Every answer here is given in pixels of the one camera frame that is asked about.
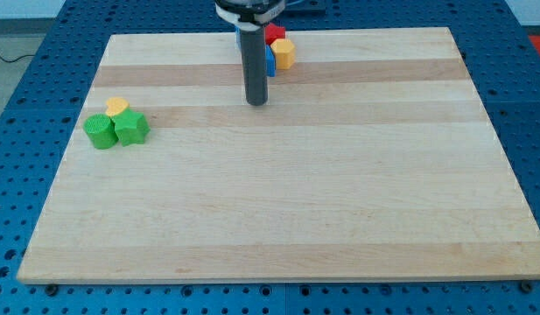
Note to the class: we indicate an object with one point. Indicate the red star block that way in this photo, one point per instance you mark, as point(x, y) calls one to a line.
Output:
point(274, 32)

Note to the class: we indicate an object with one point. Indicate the blue block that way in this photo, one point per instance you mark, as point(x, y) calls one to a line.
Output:
point(269, 62)

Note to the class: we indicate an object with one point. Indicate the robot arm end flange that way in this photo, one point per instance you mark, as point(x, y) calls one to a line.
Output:
point(257, 12)

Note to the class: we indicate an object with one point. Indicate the yellow heart block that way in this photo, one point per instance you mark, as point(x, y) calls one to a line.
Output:
point(115, 106)

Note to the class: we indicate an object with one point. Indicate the green star block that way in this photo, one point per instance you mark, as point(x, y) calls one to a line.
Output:
point(131, 127)

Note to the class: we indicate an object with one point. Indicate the yellow hexagon block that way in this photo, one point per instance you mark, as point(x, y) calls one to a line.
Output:
point(284, 53)

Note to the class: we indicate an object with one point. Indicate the green cylinder block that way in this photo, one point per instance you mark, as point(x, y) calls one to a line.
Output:
point(100, 130)

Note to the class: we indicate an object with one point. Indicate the wooden board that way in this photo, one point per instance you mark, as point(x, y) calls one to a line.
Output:
point(374, 160)

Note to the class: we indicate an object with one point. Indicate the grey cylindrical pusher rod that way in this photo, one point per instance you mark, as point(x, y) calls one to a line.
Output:
point(256, 91)

